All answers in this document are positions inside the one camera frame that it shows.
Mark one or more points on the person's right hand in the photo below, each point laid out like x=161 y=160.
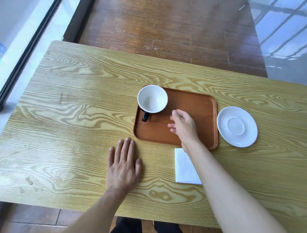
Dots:
x=188 y=129

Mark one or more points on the person's left hand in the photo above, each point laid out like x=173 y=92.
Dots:
x=121 y=171

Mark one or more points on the person's right fingers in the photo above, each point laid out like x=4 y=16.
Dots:
x=174 y=125

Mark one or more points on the person's left little finger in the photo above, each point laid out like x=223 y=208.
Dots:
x=111 y=157

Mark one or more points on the person's left thumb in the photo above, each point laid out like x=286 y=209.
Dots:
x=138 y=166

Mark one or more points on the person's left middle finger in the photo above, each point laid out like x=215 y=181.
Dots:
x=126 y=148

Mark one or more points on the person's left forearm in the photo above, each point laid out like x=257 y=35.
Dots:
x=96 y=213

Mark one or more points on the person's right forearm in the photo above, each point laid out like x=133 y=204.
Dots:
x=225 y=192

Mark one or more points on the brown rectangular serving tray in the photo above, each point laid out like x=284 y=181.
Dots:
x=199 y=112

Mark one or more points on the black cup with white inside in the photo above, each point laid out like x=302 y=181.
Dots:
x=152 y=99

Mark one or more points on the white paper napkin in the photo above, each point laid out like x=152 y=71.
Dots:
x=184 y=168

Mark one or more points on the person's black trousers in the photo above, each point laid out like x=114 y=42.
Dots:
x=127 y=226

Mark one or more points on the white round saucer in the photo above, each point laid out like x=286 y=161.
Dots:
x=237 y=126

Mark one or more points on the small white scrap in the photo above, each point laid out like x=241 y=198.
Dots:
x=242 y=7

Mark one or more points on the black window frame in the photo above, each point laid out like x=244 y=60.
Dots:
x=28 y=50

